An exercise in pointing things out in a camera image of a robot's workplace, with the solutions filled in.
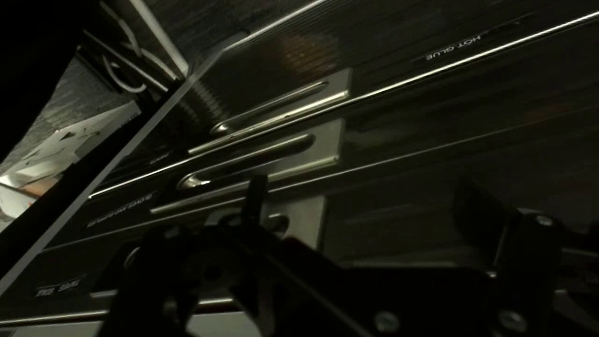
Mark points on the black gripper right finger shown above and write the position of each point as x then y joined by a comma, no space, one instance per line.
544,278

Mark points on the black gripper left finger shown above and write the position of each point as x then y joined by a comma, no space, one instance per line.
267,276

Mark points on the black lower cabinet front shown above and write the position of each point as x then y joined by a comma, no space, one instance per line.
363,115

